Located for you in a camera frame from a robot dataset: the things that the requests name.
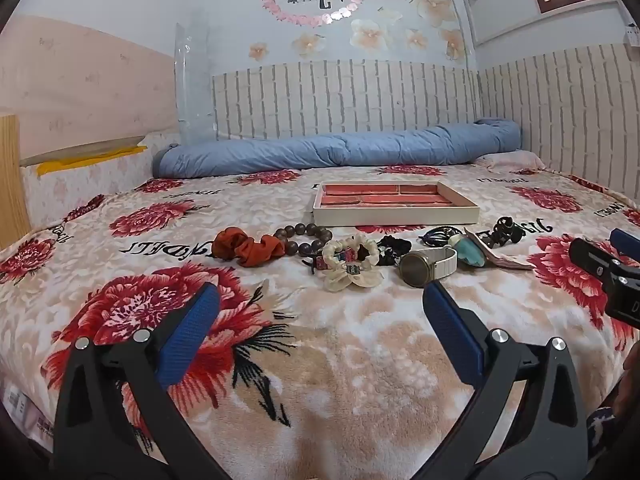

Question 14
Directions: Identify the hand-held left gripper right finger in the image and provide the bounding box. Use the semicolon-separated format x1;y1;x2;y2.
421;280;590;480

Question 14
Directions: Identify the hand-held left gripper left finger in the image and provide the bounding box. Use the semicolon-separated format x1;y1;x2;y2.
52;282;223;480

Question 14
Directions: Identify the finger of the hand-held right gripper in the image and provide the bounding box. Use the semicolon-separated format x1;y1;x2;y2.
610;227;640;261
569;237;640;291

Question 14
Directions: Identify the wristwatch with pale band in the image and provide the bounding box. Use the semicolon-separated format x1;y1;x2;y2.
398;246;458;289

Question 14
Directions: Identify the watch with pale pink strap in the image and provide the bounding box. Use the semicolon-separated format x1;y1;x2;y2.
464;227;538;272

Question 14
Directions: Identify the black scrunchie with metal charm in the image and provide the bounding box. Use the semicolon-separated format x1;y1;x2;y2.
375;235;413;267

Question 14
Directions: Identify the rust orange scrunchie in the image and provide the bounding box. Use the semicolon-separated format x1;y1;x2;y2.
211;226;287;267

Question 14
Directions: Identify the cream ruffled scrunchie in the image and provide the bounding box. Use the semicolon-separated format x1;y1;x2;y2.
320;236;384;293

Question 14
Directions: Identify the cream tray with red lining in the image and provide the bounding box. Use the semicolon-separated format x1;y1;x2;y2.
311;180;481;227

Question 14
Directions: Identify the colourful patterned bracelet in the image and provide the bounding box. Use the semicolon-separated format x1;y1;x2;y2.
302;250;368;275

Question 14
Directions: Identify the dark wooden bead bracelet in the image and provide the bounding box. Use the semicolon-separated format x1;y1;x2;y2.
273;223;333;268

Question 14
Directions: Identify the person's right forearm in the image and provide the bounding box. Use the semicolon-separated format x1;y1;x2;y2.
620;340;640;401

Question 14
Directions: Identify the black claw hair clip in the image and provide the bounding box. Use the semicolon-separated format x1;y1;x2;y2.
482;216;526;248

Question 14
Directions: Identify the red floral fleece blanket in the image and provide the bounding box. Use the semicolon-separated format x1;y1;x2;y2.
0;162;640;480

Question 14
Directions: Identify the pale pink pillow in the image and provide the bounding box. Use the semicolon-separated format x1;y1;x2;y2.
472;149;548;171

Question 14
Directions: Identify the person's dark patterned clothing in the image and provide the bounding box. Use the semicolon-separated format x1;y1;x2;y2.
585;395;640;463

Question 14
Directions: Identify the pale floral bed sheet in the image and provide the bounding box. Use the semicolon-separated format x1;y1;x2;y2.
22;132;181;241

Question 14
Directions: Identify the yellow cloth strip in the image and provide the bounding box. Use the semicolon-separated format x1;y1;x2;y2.
37;146;148;177

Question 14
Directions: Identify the rolled blue duvet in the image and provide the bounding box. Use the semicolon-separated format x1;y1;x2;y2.
151;117;522;179

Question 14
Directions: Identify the beige flat board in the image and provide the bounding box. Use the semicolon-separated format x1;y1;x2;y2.
19;135;146;168

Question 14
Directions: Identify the clear plastic sheet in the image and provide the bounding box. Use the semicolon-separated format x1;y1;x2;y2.
172;22;218;143

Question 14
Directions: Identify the wooden bed post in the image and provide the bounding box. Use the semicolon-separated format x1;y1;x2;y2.
0;114;32;251

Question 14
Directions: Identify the group of flower wall stickers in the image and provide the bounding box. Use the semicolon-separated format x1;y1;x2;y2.
248;0;468;61

